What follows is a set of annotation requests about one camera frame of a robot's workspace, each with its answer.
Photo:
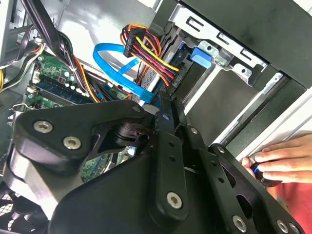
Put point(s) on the hard disk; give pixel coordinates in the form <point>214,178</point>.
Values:
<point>201,57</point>

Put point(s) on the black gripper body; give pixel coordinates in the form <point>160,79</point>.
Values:
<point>117,195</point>

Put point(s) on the person's bare hand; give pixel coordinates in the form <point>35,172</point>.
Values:
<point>287,156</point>

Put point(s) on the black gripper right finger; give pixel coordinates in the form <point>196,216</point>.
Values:
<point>214,170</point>

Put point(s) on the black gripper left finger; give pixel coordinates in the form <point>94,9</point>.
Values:
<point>73,119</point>

